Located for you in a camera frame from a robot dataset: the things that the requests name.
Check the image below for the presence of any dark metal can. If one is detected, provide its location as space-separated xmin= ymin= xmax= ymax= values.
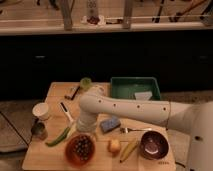
xmin=31 ymin=122 xmax=48 ymax=140

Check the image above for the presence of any white cloth in bin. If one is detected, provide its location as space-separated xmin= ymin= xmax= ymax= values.
xmin=135 ymin=91 xmax=152 ymax=100

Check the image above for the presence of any yellow banana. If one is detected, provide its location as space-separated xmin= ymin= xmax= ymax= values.
xmin=120 ymin=139 xmax=138 ymax=162

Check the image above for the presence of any dark purple bowl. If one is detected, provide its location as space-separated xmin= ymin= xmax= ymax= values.
xmin=139 ymin=131 xmax=169 ymax=160

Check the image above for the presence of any blue sponge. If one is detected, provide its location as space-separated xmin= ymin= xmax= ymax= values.
xmin=100 ymin=117 xmax=121 ymax=133

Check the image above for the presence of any dark grape bunch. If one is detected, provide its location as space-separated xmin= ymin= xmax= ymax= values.
xmin=74 ymin=135 xmax=93 ymax=159

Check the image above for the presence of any yellow onion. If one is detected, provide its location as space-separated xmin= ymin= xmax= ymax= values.
xmin=108 ymin=139 xmax=121 ymax=154

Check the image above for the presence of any silver fork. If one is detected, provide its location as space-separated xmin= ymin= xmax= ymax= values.
xmin=120 ymin=127 xmax=152 ymax=134

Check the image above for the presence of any green cup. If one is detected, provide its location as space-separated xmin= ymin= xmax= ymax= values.
xmin=80 ymin=77 xmax=92 ymax=90

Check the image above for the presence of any red bowl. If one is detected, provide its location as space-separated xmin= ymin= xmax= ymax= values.
xmin=64 ymin=134 xmax=95 ymax=168

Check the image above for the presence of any green pepper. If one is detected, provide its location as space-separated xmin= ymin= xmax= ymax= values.
xmin=45 ymin=127 xmax=71 ymax=147

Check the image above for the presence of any green plastic bin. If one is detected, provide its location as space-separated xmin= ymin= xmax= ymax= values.
xmin=110 ymin=77 xmax=161 ymax=100

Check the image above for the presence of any wooden cutting board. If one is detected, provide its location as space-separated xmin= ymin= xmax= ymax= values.
xmin=22 ymin=82 xmax=176 ymax=171

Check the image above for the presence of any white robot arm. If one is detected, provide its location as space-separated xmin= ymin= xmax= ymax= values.
xmin=77 ymin=86 xmax=213 ymax=171

